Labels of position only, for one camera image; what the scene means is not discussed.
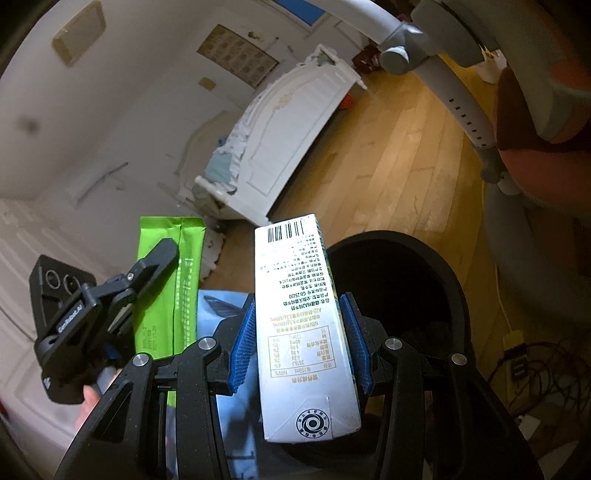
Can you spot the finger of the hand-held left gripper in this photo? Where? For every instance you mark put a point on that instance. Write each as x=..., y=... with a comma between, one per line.
x=159, y=258

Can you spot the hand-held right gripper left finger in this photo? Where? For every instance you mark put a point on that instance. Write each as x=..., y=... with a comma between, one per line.
x=242, y=344

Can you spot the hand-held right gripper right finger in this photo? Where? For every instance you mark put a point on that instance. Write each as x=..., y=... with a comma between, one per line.
x=358, y=341

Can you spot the white milk carton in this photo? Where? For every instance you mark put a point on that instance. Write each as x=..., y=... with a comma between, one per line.
x=300, y=323

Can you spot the green snack packet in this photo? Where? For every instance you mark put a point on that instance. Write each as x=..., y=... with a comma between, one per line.
x=157, y=332

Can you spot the black round bin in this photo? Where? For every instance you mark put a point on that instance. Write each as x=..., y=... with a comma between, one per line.
x=415, y=277

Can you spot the person's left hand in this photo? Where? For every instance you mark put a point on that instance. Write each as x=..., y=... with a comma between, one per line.
x=87, y=406

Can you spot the light blue printed cloth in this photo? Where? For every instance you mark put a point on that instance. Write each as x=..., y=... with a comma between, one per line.
x=240, y=438

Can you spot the light blue blanket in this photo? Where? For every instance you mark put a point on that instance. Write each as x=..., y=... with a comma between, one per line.
x=221, y=161

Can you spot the yellow power strip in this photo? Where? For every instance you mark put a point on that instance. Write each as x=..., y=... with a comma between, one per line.
x=513, y=342

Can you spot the white bed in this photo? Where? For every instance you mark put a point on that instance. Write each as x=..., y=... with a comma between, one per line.
x=277, y=152

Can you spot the white power adapter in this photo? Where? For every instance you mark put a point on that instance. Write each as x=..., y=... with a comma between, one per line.
x=527, y=424

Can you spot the small red toy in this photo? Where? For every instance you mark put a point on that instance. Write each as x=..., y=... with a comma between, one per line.
x=346, y=101

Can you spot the blue window panel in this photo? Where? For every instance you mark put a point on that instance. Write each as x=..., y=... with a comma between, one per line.
x=295, y=11

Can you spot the dark brown bag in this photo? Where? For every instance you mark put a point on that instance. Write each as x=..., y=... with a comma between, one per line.
x=369, y=59

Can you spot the white plastic bag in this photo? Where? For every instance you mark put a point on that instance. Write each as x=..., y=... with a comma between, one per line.
x=490, y=64

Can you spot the grey and red office chair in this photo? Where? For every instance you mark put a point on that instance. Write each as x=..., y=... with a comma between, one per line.
x=517, y=55

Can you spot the small beige wall sticker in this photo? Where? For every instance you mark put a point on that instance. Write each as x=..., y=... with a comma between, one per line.
x=207, y=83

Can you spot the beige grid wall poster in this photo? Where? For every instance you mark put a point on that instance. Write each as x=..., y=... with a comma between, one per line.
x=240, y=55

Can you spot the yellowish wall picture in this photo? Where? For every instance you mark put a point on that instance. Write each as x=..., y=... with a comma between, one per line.
x=78, y=40

